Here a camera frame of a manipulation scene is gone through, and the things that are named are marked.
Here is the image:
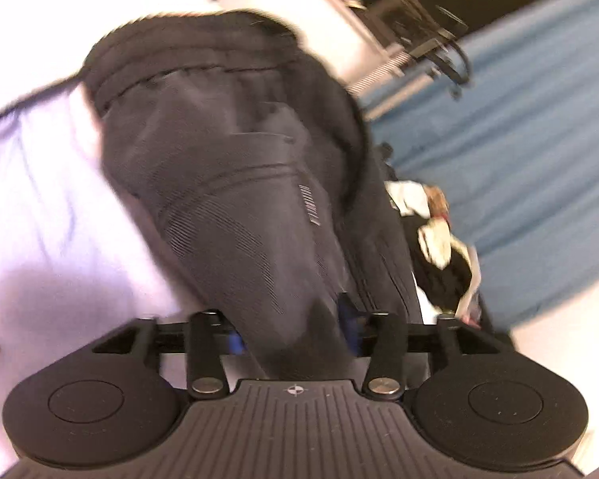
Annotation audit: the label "pile of clothes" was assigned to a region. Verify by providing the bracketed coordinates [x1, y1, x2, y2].
[384, 178, 515, 350]

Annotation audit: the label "black drawstring pants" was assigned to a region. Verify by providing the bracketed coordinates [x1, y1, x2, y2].
[82, 12, 422, 380]

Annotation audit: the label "pastel bed sheet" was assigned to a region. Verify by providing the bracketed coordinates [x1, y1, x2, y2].
[0, 0, 219, 475]

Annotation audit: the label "teal curtain right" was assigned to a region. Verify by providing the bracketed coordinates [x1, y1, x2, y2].
[370, 0, 599, 328]

